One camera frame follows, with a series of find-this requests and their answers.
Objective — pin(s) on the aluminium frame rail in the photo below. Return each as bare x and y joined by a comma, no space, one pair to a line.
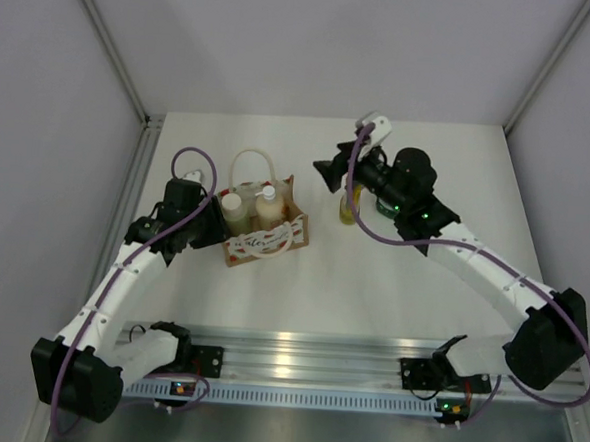
312,360

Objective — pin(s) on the burlap canvas bag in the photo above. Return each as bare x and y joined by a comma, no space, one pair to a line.
264,244

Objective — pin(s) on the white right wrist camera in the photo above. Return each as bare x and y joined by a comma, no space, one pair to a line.
374,128

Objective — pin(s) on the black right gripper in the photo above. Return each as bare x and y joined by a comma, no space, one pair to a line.
333,171

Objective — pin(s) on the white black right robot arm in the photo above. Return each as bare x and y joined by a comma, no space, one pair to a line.
545,326

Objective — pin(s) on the green bottle red cap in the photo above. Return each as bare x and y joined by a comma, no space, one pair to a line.
385,209

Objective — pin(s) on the white-capped pale green bottle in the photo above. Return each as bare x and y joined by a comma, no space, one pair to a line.
235,214

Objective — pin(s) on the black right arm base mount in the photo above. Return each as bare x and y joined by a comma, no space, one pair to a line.
425,374

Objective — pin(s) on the corner aluminium post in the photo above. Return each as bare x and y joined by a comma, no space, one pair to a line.
555,55
114,57

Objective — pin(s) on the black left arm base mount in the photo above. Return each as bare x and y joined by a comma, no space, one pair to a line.
206,361

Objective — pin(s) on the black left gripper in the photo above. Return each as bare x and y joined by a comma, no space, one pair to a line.
218,231

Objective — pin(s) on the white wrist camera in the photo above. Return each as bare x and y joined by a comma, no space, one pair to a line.
194,176
374,128

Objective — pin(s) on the yellow oil bottle red cap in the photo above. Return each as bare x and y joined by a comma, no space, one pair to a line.
346,215

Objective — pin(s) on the left corner aluminium post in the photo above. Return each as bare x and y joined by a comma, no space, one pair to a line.
114,57

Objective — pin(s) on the cream pump lotion bottle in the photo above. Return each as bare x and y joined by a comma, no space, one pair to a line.
271,209

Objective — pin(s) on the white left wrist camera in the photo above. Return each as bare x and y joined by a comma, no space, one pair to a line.
194,176

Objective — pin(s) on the perforated cable duct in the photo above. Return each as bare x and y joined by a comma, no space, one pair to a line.
284,397

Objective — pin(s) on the right corner aluminium post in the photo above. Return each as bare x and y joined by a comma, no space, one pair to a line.
555,55

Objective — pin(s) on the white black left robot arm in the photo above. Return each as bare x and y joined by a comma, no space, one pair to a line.
83,370

